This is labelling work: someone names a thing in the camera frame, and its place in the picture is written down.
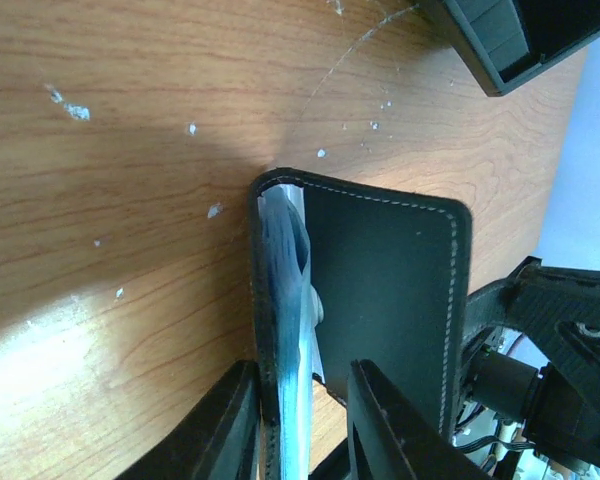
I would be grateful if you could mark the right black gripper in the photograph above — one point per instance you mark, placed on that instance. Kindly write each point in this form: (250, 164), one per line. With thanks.
(531, 353)

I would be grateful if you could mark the blue credit card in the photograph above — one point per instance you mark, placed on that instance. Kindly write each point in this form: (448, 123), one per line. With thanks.
(298, 310)

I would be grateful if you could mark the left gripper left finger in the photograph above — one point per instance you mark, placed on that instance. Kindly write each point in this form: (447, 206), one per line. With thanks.
(217, 439)

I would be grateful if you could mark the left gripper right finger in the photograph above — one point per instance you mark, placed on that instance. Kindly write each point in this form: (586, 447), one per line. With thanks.
(389, 439)

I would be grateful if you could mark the black leather card holder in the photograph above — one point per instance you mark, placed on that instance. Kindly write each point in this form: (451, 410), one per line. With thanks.
(391, 270)

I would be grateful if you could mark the yellow plastic bin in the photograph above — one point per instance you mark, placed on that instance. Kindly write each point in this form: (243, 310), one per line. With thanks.
(506, 43)

